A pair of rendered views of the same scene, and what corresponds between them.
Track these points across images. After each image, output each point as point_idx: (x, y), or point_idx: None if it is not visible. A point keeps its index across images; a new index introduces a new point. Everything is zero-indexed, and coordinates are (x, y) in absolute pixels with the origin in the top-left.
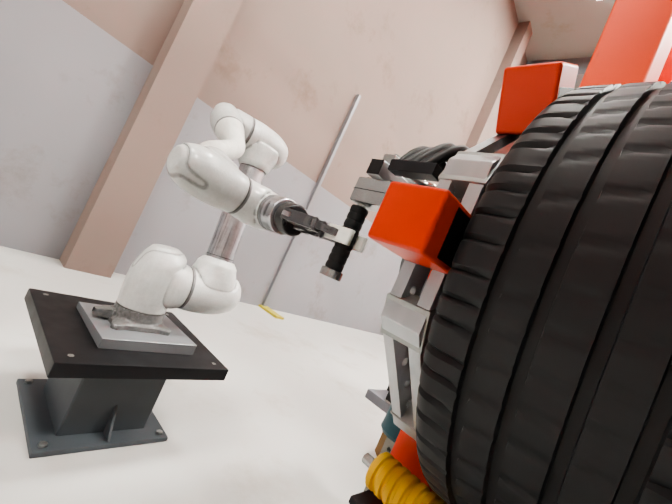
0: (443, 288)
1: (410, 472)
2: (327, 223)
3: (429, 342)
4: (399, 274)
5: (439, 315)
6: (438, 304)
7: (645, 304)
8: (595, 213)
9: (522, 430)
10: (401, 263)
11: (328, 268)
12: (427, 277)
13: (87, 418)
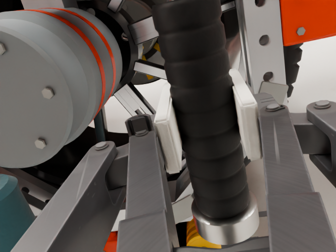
0: (301, 44)
1: (192, 221)
2: (265, 107)
3: (288, 85)
4: (284, 63)
5: (296, 63)
6: (300, 56)
7: None
8: None
9: None
10: (73, 107)
11: (251, 192)
12: (101, 93)
13: None
